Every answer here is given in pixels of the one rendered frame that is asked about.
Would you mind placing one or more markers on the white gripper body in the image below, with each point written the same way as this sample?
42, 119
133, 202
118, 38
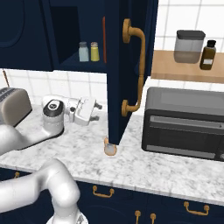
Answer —
84, 112

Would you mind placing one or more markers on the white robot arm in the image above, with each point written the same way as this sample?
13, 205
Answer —
17, 189

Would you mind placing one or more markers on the orange shaker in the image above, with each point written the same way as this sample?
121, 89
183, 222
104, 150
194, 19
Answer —
110, 150

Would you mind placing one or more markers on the navy open cabinet door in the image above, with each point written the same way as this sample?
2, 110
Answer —
116, 73

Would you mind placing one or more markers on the yellow condiment bottle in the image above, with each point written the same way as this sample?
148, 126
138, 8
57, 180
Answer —
94, 52

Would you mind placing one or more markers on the pale blue shaker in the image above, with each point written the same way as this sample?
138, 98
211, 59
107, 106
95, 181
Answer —
83, 53

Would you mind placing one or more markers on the navy closed cabinet door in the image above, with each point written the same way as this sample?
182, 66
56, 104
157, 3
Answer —
23, 35

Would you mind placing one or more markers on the dark brown bottle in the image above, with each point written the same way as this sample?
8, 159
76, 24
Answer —
208, 57

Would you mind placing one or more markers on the grey toaster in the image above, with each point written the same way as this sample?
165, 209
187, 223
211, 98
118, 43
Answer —
13, 106

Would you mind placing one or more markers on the navy drawer front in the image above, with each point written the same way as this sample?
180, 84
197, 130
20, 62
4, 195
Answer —
122, 197
175, 211

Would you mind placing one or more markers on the brown stick tool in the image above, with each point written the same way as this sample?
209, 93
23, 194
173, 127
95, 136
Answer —
5, 78

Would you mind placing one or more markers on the black toaster oven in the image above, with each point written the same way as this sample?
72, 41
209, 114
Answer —
183, 125

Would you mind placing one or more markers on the grey lidded canister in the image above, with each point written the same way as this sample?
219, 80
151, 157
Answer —
189, 46

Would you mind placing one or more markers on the navy wall cabinet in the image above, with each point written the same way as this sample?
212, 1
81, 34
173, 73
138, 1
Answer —
73, 65

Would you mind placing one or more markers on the wooden wall shelf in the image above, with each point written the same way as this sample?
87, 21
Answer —
180, 70

